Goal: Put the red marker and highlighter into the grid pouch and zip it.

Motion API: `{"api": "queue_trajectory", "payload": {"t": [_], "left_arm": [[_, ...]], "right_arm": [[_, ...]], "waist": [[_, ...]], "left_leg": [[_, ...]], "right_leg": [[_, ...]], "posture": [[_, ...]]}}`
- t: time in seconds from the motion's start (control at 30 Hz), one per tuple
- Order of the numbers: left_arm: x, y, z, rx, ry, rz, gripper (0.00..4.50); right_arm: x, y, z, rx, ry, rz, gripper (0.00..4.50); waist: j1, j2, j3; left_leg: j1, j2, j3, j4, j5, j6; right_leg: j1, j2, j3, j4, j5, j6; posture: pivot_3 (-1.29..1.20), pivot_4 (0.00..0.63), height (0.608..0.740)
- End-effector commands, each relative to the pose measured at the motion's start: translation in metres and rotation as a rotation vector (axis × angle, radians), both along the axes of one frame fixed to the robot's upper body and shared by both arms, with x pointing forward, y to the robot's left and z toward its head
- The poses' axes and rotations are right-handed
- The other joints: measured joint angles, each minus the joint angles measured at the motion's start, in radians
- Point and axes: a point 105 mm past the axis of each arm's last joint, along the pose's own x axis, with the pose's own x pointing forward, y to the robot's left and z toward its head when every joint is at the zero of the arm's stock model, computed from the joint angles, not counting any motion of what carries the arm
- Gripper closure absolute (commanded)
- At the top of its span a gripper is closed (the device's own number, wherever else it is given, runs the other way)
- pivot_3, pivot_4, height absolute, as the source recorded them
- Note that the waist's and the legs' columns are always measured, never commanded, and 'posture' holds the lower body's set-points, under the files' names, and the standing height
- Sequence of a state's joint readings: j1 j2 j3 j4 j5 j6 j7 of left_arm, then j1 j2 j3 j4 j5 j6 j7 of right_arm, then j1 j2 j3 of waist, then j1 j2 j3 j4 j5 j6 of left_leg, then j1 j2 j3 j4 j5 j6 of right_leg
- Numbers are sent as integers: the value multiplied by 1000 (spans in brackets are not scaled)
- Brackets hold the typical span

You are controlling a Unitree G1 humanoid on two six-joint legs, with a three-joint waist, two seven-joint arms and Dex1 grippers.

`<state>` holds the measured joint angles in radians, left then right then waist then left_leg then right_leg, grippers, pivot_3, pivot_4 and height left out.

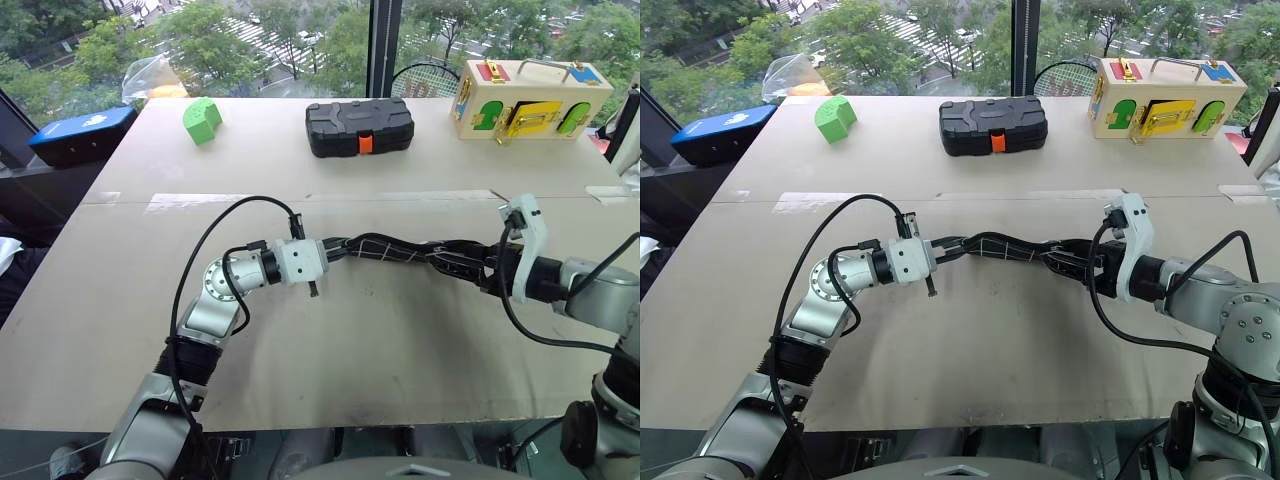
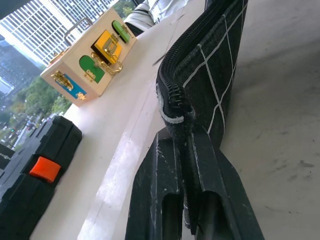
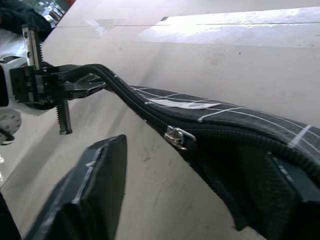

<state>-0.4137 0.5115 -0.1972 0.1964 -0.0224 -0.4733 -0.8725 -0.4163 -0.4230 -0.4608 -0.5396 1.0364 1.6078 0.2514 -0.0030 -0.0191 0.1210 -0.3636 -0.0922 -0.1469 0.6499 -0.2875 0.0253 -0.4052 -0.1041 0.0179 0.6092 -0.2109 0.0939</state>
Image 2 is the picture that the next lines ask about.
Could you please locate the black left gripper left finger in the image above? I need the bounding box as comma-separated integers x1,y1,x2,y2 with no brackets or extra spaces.
124,132,186,240

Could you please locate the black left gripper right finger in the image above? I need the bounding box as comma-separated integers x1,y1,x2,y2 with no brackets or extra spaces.
191,124,266,240

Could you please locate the black grid pencil pouch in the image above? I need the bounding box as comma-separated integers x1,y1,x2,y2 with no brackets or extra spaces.
155,0,249,237

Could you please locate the black orange-latch tool case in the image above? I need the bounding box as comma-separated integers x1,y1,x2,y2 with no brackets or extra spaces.
0,115,83,240

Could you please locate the wooden lock puzzle box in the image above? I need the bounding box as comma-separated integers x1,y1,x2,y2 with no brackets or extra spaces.
39,6,138,109

